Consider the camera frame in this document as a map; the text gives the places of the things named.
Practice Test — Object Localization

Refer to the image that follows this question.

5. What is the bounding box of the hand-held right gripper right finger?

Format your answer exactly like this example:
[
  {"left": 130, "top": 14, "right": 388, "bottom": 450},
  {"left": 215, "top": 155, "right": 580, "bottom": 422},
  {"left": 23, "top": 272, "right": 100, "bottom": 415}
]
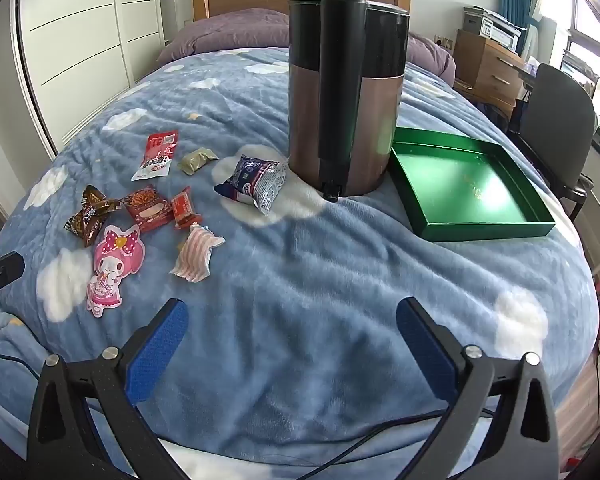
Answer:
[{"left": 396, "top": 296, "right": 563, "bottom": 480}]

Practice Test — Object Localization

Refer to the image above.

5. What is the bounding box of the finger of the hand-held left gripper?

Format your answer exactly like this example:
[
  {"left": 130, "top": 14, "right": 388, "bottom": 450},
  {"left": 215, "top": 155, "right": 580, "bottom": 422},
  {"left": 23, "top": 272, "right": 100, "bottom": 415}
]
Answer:
[{"left": 0, "top": 251, "right": 26, "bottom": 295}]

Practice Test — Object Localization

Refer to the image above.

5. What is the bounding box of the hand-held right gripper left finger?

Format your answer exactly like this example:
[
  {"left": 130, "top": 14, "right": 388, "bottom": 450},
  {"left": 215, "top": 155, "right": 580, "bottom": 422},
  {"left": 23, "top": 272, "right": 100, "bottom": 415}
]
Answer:
[{"left": 27, "top": 297, "right": 191, "bottom": 480}]

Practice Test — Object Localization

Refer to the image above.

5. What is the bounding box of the pink cartoon character packet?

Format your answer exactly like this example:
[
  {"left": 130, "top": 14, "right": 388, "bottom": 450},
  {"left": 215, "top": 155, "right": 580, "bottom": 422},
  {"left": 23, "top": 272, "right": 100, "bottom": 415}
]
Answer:
[{"left": 86, "top": 225, "right": 146, "bottom": 318}]

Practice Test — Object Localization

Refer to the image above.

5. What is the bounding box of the brown candy wrapper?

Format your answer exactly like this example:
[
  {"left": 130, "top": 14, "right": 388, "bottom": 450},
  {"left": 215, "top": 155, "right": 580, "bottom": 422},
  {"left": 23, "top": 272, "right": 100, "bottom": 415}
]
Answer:
[
  {"left": 81, "top": 185, "right": 122, "bottom": 212},
  {"left": 64, "top": 205, "right": 113, "bottom": 248}
]

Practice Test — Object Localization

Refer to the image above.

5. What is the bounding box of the pink striped snack packet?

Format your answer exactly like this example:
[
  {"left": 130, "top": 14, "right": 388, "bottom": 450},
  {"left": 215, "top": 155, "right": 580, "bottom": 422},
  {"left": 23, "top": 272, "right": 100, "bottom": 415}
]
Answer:
[{"left": 169, "top": 223, "right": 227, "bottom": 282}]

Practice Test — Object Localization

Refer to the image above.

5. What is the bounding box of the red noodle snack packet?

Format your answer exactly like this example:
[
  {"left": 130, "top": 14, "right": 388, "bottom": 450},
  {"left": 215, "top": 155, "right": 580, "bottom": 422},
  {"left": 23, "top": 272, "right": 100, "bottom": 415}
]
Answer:
[{"left": 121, "top": 185, "right": 176, "bottom": 233}]

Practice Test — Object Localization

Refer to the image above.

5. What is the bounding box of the small red snack packet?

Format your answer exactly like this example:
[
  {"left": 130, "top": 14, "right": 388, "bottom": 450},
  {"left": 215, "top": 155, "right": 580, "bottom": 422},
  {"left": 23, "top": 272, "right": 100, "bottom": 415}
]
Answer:
[{"left": 170, "top": 186, "right": 204, "bottom": 231}]

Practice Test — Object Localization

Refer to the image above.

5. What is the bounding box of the green tray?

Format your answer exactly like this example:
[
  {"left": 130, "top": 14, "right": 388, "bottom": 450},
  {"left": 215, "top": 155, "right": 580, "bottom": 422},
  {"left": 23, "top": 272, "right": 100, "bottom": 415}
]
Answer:
[{"left": 389, "top": 126, "right": 557, "bottom": 242}]

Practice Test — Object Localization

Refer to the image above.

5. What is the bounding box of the blue and silver snack packet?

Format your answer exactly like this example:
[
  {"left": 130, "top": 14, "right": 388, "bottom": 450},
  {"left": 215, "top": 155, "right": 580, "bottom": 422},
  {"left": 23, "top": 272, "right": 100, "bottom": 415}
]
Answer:
[{"left": 213, "top": 154, "right": 288, "bottom": 217}]

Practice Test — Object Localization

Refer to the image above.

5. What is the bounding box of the red and white snack packet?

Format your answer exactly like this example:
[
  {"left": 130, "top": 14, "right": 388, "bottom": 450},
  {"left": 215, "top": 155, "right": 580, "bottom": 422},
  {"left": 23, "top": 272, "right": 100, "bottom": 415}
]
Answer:
[{"left": 131, "top": 130, "right": 180, "bottom": 182}]

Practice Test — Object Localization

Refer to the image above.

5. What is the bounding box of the small olive green packet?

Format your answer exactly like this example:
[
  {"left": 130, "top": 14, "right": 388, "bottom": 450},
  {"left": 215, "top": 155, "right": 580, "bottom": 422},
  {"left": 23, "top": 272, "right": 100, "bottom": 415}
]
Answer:
[{"left": 178, "top": 146, "right": 220, "bottom": 176}]

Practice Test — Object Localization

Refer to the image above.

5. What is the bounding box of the white wardrobe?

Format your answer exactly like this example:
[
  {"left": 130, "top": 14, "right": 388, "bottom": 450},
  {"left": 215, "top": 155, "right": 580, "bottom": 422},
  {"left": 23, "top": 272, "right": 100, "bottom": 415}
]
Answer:
[{"left": 10, "top": 0, "right": 166, "bottom": 153}]

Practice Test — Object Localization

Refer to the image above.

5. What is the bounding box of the brown and black electric kettle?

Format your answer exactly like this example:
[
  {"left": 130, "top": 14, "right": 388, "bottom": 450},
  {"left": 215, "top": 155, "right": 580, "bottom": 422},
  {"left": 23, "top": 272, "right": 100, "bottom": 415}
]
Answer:
[{"left": 287, "top": 0, "right": 411, "bottom": 203}]

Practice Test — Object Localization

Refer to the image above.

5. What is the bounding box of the black chair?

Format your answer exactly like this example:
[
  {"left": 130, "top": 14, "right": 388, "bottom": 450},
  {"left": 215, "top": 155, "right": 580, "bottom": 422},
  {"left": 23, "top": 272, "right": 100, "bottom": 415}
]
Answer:
[{"left": 510, "top": 62, "right": 600, "bottom": 221}]

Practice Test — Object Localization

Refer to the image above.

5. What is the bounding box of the wooden drawer cabinet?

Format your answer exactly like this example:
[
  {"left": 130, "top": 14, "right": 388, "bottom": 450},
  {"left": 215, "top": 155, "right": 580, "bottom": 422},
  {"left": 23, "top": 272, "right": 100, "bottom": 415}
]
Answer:
[{"left": 452, "top": 29, "right": 528, "bottom": 111}]

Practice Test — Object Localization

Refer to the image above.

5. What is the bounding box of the grey printer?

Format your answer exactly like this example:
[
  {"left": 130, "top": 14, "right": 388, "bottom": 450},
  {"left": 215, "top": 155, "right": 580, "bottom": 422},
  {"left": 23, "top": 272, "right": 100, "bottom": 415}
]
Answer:
[{"left": 462, "top": 6, "right": 528, "bottom": 53}]

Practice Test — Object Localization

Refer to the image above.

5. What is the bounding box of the teal curtain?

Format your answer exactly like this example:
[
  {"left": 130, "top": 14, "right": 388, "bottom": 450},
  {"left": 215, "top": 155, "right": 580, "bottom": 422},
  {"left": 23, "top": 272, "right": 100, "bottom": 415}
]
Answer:
[{"left": 497, "top": 0, "right": 543, "bottom": 56}]

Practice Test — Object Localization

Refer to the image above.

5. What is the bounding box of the black cable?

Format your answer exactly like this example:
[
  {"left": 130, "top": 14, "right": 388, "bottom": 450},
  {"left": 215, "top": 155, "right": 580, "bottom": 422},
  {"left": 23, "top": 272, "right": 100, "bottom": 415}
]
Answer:
[
  {"left": 0, "top": 347, "right": 48, "bottom": 388},
  {"left": 297, "top": 407, "right": 486, "bottom": 480}
]

